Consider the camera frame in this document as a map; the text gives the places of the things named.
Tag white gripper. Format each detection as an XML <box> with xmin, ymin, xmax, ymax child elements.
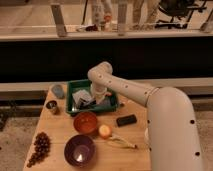
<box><xmin>90</xmin><ymin>83</ymin><xmax>107</xmax><ymax>104</ymax></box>

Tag black brush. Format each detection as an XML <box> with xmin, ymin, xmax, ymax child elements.
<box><xmin>79</xmin><ymin>100</ymin><xmax>96</xmax><ymax>109</ymax></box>

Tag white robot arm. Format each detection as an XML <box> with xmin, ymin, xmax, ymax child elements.
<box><xmin>87</xmin><ymin>62</ymin><xmax>205</xmax><ymax>171</ymax></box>

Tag white cloth in tray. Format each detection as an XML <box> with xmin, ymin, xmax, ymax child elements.
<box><xmin>72</xmin><ymin>89</ymin><xmax>94</xmax><ymax>108</ymax></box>

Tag green plastic tray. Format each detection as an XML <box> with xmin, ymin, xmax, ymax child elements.
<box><xmin>66</xmin><ymin>79</ymin><xmax>119</xmax><ymax>117</ymax></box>

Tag orange bowl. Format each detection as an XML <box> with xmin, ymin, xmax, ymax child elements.
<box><xmin>73</xmin><ymin>112</ymin><xmax>98</xmax><ymax>134</ymax></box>

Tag black rectangular block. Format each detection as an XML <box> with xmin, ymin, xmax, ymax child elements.
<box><xmin>116</xmin><ymin>115</ymin><xmax>137</xmax><ymax>127</ymax></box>

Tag small metal cup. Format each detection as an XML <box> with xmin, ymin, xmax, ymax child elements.
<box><xmin>46</xmin><ymin>100</ymin><xmax>58</xmax><ymax>115</ymax></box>

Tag purple bowl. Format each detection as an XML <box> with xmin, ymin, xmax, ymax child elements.
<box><xmin>64</xmin><ymin>135</ymin><xmax>95</xmax><ymax>167</ymax></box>

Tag bunch of dark grapes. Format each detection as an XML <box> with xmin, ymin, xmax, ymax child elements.
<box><xmin>27</xmin><ymin>132</ymin><xmax>50</xmax><ymax>168</ymax></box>

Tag black office chair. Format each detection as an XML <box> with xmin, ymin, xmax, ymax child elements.
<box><xmin>155</xmin><ymin>0</ymin><xmax>207</xmax><ymax>29</ymax></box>

